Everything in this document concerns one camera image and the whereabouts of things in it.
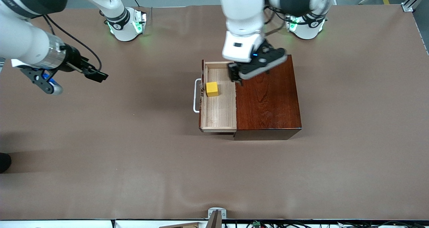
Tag brown wooden board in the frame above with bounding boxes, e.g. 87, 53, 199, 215
158, 222, 201, 228

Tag yellow wooden block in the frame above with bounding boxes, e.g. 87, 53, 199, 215
205, 82, 220, 97

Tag silver metal bracket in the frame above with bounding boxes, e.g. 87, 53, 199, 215
207, 207, 227, 220

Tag light wood drawer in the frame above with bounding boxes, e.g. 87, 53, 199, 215
199, 60, 238, 133

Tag brown table cover mat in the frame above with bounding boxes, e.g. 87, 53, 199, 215
0, 3, 429, 221

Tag black round object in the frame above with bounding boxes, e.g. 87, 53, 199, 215
0, 153, 12, 174

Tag tangled black cables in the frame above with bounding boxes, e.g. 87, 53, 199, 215
223, 220, 429, 228

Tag dark brown wooden cabinet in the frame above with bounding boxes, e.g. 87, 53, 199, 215
234, 54, 303, 141

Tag grey mounting bar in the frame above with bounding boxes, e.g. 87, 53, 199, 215
205, 210, 223, 228

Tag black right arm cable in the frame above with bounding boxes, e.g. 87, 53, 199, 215
43, 14, 103, 77

